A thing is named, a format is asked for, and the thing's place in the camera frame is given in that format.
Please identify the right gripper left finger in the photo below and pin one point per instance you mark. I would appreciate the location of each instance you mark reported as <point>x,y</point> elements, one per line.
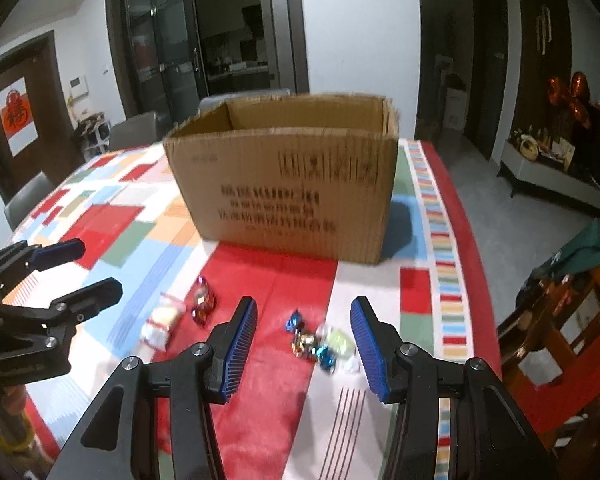
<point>230,343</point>

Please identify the white low sideboard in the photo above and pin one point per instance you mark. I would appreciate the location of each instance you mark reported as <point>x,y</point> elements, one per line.
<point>527,177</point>

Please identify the grey dining chair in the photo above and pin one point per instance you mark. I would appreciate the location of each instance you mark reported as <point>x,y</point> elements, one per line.
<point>27,198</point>
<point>139,130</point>

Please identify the red balloons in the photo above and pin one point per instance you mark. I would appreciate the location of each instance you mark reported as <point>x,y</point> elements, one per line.
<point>575,96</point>

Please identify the colourful patchwork tablecloth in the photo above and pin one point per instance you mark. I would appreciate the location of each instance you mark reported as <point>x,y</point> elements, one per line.
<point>288,419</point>

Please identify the wooden chair with red cushion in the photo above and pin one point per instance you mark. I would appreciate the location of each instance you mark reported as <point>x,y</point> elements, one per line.
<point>550,354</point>

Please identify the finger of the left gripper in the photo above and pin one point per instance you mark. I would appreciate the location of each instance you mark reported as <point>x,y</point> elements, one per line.
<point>44,258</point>
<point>88,301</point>

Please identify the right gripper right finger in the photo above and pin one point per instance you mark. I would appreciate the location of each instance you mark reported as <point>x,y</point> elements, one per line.
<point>378,344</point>

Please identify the blue foil candy cluster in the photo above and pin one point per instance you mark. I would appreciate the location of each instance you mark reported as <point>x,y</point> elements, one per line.
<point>306,345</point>

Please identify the red gold foil candy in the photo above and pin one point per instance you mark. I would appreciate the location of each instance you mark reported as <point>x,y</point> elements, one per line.
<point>203,301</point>

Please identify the green candy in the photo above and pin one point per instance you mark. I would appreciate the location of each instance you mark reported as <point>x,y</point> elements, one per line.
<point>336,351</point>

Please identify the brown cardboard box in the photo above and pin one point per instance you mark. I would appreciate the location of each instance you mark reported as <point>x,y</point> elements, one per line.
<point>308,174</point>

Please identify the red paper door poster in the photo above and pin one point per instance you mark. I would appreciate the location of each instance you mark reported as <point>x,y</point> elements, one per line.
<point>17,117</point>

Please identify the white clear snack packet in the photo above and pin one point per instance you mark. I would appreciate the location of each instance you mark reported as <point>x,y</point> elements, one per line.
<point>162,321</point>

